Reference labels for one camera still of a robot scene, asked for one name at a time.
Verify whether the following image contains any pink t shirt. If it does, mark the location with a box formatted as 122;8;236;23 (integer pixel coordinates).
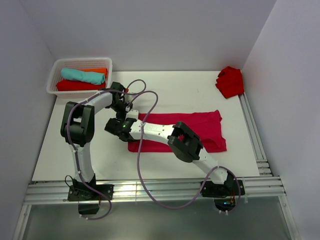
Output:
127;110;227;153

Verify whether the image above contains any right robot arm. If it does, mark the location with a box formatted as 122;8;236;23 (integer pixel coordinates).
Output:
104;118;239;195

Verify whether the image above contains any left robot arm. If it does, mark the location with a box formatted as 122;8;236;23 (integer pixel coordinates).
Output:
60;82;134;200

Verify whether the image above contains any orange rolled t shirt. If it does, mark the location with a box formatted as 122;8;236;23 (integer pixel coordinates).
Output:
81;68;108;77

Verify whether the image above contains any white plastic basket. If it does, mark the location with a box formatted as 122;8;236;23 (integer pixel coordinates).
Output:
46;57;113;98

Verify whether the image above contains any teal rolled t shirt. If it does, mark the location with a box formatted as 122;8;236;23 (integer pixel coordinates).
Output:
60;68;106;85

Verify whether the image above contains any red rolled t shirt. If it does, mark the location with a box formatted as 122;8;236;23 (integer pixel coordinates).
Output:
56;79;106;92

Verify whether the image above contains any red crumpled t shirt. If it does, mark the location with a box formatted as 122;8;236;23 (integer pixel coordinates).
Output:
215;66;245;99

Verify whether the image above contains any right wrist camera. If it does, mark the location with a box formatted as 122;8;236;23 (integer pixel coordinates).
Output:
125;106;139;120

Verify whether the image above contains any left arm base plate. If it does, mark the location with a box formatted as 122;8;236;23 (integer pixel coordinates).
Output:
67;184;114;202

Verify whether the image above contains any aluminium front rail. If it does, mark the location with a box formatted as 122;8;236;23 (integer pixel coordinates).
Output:
23;176;286;205

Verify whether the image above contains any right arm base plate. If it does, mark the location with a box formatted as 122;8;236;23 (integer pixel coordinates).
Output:
200;177;246;198

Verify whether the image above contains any aluminium side rail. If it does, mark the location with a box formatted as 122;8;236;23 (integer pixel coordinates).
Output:
238;93;274;177

